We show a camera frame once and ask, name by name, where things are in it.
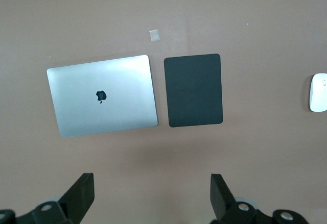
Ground silver Apple laptop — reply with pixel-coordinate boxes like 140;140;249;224
46;54;159;138

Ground black mouse pad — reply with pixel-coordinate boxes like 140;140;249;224
163;53;224;128

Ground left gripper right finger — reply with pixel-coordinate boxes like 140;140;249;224
209;173;311;224

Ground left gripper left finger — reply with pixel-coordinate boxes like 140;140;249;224
0;172;96;224

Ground white computer mouse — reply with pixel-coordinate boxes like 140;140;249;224
309;72;327;112

